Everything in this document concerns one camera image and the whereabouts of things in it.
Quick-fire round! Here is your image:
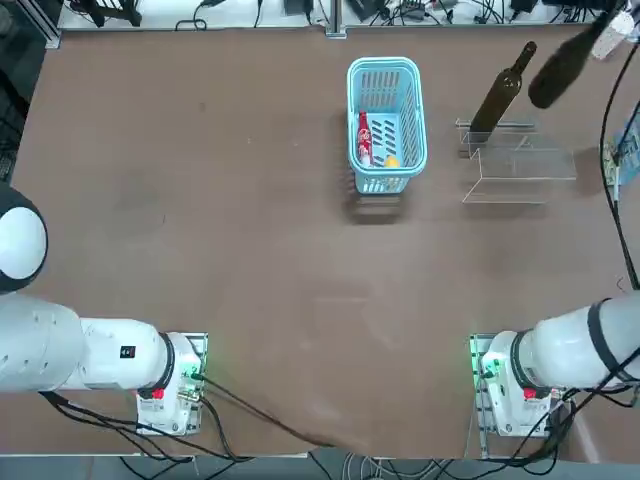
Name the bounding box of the aluminium frame post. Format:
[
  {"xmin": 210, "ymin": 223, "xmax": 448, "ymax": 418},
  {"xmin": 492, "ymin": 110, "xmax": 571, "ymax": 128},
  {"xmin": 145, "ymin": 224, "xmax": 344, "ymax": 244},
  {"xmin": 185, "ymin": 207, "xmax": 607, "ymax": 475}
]
[{"xmin": 14, "ymin": 0, "xmax": 62, "ymax": 49}]

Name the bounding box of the brown straight-shouldered wine bottle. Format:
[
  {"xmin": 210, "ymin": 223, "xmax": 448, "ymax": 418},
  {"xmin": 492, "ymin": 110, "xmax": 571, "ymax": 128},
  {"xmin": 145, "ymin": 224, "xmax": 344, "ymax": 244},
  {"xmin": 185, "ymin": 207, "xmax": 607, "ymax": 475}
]
[{"xmin": 469, "ymin": 41, "xmax": 539, "ymax": 139}]

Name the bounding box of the aluminium profile beam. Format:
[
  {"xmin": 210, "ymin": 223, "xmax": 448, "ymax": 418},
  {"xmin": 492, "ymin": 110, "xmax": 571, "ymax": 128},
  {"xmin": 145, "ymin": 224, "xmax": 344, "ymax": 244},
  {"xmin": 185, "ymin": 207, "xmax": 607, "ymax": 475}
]
[{"xmin": 324, "ymin": 0, "xmax": 349, "ymax": 39}]

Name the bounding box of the brown cable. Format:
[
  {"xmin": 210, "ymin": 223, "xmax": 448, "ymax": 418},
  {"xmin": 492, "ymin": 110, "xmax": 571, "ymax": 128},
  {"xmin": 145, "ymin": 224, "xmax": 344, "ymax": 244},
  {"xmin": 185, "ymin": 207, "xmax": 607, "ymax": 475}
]
[{"xmin": 199, "ymin": 374, "xmax": 342, "ymax": 447}]

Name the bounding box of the light blue plastic basket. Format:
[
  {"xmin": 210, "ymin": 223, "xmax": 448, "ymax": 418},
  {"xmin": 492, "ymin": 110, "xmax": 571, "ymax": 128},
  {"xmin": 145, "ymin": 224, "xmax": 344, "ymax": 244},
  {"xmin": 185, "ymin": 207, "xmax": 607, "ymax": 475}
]
[{"xmin": 346, "ymin": 57, "xmax": 428, "ymax": 197}]

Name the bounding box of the clear acrylic stepped shelf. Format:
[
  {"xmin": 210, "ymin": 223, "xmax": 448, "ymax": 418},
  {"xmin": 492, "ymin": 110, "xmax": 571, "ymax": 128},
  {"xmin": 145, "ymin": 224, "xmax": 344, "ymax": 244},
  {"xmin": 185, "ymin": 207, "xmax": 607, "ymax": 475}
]
[{"xmin": 454, "ymin": 117, "xmax": 579, "ymax": 206}]

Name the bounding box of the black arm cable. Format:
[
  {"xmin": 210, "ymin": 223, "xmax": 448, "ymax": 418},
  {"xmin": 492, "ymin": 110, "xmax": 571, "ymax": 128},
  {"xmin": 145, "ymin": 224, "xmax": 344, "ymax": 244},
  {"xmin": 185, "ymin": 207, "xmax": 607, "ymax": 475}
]
[{"xmin": 599, "ymin": 37, "xmax": 640, "ymax": 292}]

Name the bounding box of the red cola bottle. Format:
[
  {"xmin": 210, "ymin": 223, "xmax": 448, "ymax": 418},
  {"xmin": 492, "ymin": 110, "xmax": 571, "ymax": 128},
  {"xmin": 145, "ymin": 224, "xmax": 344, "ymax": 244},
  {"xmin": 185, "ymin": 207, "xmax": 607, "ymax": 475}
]
[{"xmin": 356, "ymin": 110, "xmax": 374, "ymax": 167}]

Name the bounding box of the white power strip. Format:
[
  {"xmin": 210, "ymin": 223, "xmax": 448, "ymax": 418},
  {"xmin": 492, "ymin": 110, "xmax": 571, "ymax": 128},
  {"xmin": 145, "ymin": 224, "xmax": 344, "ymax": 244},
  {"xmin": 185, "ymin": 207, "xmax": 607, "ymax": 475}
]
[{"xmin": 592, "ymin": 12, "xmax": 634, "ymax": 62}]

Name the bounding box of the blue printed paper bag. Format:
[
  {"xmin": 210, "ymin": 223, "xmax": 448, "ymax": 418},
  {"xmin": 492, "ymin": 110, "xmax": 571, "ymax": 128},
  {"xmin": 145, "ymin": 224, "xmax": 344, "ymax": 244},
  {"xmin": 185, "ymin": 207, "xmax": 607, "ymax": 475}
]
[{"xmin": 602, "ymin": 99, "xmax": 640, "ymax": 189}]

